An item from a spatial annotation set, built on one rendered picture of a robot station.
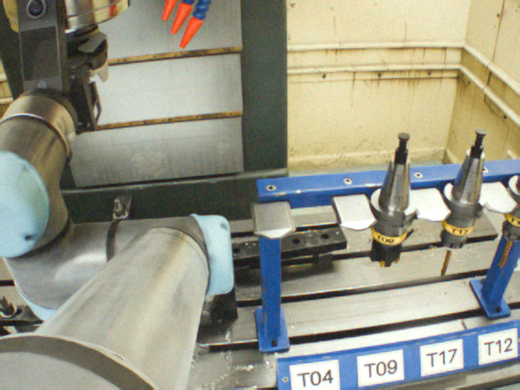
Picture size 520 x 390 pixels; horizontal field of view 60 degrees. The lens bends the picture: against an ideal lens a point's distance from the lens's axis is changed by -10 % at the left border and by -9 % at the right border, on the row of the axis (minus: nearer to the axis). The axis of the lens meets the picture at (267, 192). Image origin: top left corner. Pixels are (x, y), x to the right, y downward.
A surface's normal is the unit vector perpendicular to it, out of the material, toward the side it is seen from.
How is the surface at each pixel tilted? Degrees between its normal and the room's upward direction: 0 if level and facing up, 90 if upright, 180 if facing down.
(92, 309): 32
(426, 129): 90
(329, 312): 0
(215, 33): 90
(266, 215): 0
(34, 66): 61
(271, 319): 90
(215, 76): 90
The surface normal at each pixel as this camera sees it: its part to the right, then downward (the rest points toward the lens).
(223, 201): 0.11, 0.60
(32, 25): 0.06, 0.14
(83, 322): 0.06, -0.99
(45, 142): 0.78, -0.54
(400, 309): -0.03, -0.79
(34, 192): 0.92, -0.34
